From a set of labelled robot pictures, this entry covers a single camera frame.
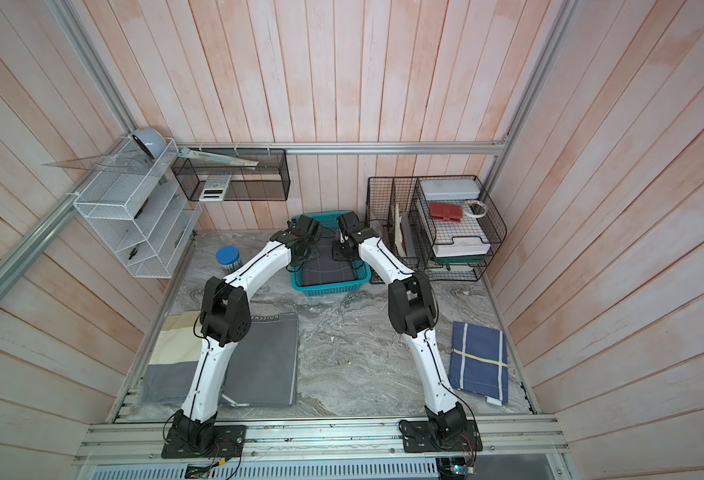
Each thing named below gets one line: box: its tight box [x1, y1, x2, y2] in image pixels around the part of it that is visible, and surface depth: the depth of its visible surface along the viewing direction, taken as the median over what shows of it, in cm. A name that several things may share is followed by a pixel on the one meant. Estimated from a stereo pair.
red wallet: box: [429, 202, 463, 222], surface depth 97 cm
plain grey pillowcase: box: [220, 312, 298, 406], surface depth 85 cm
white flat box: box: [420, 179, 481, 201], surface depth 105 cm
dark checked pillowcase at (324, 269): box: [300, 229, 355, 287], surface depth 100 cm
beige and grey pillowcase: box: [141, 311, 203, 403], surface depth 87 cm
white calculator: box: [198, 174, 232, 202], surface depth 100 cm
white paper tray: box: [428, 200, 491, 257], surface depth 95 cm
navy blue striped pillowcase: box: [448, 321, 508, 406], surface depth 88 cm
